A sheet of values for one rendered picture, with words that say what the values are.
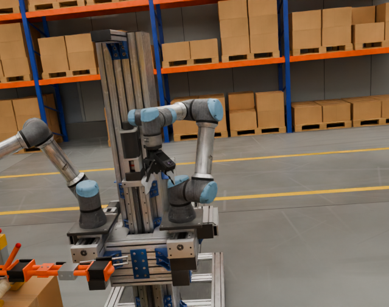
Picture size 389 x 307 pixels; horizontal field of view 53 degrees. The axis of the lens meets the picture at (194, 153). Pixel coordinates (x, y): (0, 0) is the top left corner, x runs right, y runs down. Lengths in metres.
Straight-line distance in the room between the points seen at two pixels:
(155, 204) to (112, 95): 0.66
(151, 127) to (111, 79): 0.63
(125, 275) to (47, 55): 7.45
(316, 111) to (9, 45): 6.77
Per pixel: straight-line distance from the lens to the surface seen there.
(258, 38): 8.61
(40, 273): 1.80
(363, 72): 10.48
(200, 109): 2.01
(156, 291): 2.46
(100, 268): 1.67
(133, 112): 1.79
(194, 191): 1.99
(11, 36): 9.64
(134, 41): 2.14
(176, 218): 2.09
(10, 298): 1.97
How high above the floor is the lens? 1.90
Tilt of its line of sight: 15 degrees down
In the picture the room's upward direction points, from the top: 6 degrees counter-clockwise
